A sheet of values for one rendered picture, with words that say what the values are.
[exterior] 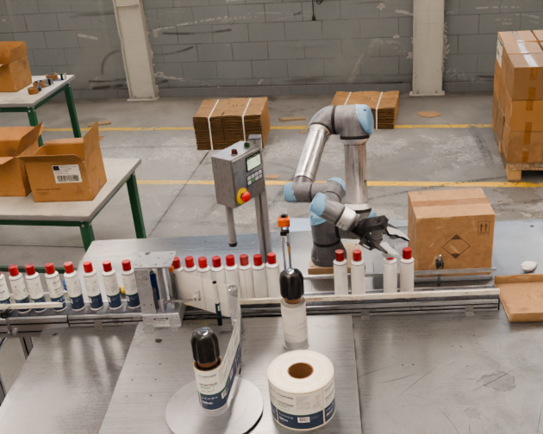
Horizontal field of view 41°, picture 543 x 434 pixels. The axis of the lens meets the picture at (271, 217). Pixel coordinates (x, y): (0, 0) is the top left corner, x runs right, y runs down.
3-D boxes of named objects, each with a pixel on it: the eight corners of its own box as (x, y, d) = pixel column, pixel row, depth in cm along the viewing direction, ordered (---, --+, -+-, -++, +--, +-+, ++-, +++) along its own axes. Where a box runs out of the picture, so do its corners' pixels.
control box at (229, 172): (216, 203, 264) (209, 156, 255) (246, 186, 275) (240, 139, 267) (237, 209, 258) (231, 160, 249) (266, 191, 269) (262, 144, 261)
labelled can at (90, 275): (89, 311, 280) (78, 266, 271) (92, 304, 285) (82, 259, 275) (102, 311, 280) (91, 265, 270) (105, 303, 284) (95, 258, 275)
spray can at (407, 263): (400, 300, 270) (400, 252, 261) (399, 292, 275) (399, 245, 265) (415, 299, 270) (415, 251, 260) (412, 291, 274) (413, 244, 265)
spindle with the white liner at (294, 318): (283, 352, 247) (276, 279, 234) (283, 337, 255) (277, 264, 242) (308, 351, 247) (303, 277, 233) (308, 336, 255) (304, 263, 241)
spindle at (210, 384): (198, 417, 220) (185, 341, 207) (202, 397, 228) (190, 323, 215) (227, 416, 220) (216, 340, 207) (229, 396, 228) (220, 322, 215)
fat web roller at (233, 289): (231, 335, 259) (225, 291, 250) (232, 327, 263) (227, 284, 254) (243, 334, 259) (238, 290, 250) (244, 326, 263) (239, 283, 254)
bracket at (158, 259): (133, 269, 255) (133, 267, 255) (140, 254, 265) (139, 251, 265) (171, 268, 254) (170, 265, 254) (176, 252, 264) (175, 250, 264)
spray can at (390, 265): (383, 300, 271) (383, 253, 261) (383, 293, 275) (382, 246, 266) (397, 300, 270) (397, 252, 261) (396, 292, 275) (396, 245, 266)
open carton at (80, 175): (22, 211, 392) (6, 147, 375) (56, 173, 437) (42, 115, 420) (90, 209, 388) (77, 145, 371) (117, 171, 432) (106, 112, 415)
